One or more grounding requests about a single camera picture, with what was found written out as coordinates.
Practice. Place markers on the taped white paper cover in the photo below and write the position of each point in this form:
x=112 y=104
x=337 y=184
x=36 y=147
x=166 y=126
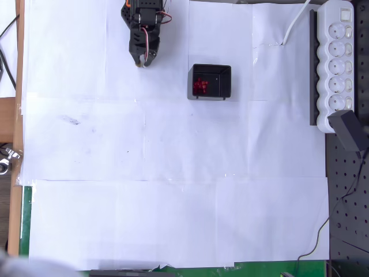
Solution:
x=201 y=216

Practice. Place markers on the blurry grey round object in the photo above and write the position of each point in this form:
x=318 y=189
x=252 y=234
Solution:
x=29 y=267

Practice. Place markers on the black power adapter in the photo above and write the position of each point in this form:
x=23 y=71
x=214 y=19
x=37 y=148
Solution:
x=346 y=130

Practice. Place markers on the green mat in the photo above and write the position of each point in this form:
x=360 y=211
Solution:
x=26 y=219

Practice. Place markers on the dark ribbed panel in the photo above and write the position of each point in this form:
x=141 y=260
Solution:
x=5 y=210

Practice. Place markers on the black square bin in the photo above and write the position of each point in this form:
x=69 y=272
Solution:
x=191 y=86

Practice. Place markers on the white power strip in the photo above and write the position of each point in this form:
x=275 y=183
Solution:
x=334 y=72

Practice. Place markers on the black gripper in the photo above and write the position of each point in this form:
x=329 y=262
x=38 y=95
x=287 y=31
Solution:
x=139 y=48

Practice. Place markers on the black perforated board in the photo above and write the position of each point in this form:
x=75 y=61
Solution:
x=348 y=231

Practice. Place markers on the metal clamp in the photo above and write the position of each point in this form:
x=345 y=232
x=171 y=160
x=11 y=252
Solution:
x=11 y=153

